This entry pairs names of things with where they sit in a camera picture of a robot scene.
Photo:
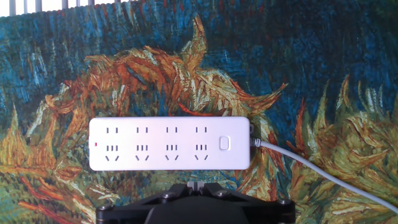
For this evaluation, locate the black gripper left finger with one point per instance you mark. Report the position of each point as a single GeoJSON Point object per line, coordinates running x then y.
{"type": "Point", "coordinates": [124, 211]}

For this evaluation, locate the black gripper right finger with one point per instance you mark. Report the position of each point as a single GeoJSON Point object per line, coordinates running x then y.
{"type": "Point", "coordinates": [270, 211]}

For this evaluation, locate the white power strip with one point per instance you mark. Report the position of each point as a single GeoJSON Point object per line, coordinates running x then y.
{"type": "Point", "coordinates": [169, 143]}

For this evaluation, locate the sunflower painting cloth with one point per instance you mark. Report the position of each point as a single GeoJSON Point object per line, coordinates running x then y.
{"type": "Point", "coordinates": [280, 62]}

